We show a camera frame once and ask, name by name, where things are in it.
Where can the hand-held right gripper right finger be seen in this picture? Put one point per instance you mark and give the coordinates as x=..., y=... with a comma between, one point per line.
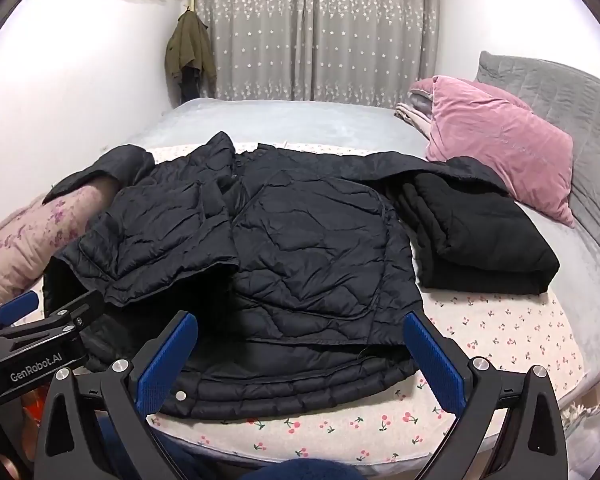
x=432, y=360

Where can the grey star-print curtain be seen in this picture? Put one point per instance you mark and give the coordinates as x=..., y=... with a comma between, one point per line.
x=320, y=30

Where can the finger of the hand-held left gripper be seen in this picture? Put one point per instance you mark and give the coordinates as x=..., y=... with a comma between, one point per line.
x=15, y=306
x=75, y=310

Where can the black quilted jacket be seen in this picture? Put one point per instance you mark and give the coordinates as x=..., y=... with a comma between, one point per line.
x=305, y=240

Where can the grey quilted headboard cover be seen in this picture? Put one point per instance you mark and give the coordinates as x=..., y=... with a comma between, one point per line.
x=580, y=110

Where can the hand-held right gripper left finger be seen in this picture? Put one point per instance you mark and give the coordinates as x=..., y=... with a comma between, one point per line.
x=167, y=360

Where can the pink floral bolster pillow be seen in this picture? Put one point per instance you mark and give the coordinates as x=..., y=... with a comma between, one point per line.
x=20, y=255

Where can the folded black garment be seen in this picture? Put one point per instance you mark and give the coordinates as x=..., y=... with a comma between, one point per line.
x=480, y=240

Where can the pink velvet pillow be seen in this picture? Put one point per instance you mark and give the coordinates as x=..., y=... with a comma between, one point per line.
x=495, y=150

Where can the folded pink grey blanket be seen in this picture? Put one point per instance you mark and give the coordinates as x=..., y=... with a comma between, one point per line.
x=412, y=110

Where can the green hanging jacket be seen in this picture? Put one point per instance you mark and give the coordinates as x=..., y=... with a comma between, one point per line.
x=187, y=47

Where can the dark hanging garment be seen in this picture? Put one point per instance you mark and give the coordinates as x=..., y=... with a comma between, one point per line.
x=190, y=87

